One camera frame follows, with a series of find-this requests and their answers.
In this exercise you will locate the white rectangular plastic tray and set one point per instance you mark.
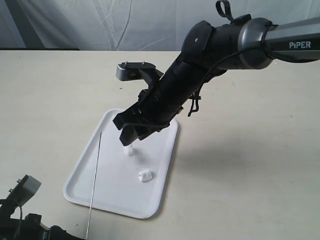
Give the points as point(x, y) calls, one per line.
point(117, 187)

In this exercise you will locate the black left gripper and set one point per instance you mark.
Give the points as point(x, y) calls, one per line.
point(32, 228)

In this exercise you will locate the white backdrop curtain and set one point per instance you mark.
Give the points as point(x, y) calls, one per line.
point(102, 25)

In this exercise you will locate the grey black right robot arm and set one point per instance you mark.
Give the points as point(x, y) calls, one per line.
point(208, 52)

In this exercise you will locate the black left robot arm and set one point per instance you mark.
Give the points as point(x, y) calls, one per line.
point(15, 226)

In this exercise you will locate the white marshmallow piece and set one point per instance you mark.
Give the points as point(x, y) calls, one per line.
point(145, 175)
point(128, 150)

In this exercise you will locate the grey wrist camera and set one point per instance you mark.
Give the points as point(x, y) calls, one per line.
point(25, 189)
point(129, 71)

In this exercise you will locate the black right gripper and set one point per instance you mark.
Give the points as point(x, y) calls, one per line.
point(163, 98)

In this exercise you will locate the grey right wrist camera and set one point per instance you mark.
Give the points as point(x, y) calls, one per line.
point(129, 71)

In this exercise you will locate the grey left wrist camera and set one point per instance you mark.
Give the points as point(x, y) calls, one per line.
point(25, 189)

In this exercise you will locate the thin metal skewer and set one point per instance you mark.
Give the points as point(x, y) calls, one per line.
point(93, 187)

